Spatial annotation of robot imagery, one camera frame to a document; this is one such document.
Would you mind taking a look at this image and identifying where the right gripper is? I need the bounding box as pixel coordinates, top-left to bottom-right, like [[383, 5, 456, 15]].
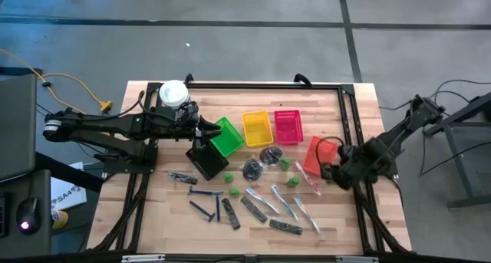
[[321, 143, 369, 191]]

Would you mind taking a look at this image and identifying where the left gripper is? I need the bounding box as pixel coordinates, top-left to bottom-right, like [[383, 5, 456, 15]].
[[165, 101, 222, 142]]

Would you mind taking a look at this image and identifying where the red white toothbrush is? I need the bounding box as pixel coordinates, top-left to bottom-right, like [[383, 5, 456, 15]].
[[294, 159, 322, 197]]

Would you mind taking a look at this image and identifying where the orange plastic basket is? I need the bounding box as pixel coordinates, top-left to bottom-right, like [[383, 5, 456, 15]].
[[302, 135, 339, 177]]

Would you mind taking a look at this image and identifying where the green plastic basket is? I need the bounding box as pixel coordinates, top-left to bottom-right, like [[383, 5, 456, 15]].
[[209, 116, 246, 159]]

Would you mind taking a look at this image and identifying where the black plastic basket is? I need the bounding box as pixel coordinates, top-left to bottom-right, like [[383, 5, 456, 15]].
[[185, 140, 230, 182]]

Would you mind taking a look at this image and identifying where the yellow plastic basket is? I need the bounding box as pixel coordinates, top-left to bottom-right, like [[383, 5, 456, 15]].
[[241, 110, 275, 148]]

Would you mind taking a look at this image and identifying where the Lysol wipes canister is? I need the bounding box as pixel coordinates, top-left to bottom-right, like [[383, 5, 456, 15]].
[[158, 79, 192, 110]]

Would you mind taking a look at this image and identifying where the red plastic basket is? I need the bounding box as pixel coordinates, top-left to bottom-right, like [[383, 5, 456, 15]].
[[273, 109, 305, 146]]

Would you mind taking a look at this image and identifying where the black metal desk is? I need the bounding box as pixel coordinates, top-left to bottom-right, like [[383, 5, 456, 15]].
[[423, 92, 491, 210]]

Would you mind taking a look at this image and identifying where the black diagonal beam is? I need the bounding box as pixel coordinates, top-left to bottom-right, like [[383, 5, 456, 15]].
[[35, 151, 104, 193]]

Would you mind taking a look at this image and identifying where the white cardboard box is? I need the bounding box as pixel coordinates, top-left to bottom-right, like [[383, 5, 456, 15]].
[[50, 161, 87, 211]]

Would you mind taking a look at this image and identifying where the yellow white cup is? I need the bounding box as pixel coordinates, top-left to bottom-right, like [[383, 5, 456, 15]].
[[51, 209, 69, 229]]

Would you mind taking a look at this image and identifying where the grey monitor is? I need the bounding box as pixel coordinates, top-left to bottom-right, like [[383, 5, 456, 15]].
[[0, 74, 38, 182]]

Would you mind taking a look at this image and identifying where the black computer mouse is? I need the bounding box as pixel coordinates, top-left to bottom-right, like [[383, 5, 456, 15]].
[[16, 196, 41, 235]]

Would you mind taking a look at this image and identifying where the dark side desk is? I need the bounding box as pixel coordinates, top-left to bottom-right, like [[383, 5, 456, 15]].
[[0, 169, 53, 258]]

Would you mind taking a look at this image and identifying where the black keyboard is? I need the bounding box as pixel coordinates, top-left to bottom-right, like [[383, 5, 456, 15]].
[[0, 193, 9, 238]]

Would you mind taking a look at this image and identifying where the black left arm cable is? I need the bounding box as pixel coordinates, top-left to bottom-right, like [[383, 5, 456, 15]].
[[136, 89, 162, 120]]

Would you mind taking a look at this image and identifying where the silver edge bracket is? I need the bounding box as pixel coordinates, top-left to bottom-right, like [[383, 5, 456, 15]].
[[120, 254, 166, 263], [335, 255, 380, 263]]

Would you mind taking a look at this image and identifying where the black floor cable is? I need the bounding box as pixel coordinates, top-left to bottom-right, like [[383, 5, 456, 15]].
[[420, 128, 491, 178], [379, 78, 491, 113]]

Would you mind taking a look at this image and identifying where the yellow extension cable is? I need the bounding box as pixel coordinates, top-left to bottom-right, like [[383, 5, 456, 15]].
[[0, 48, 113, 114]]

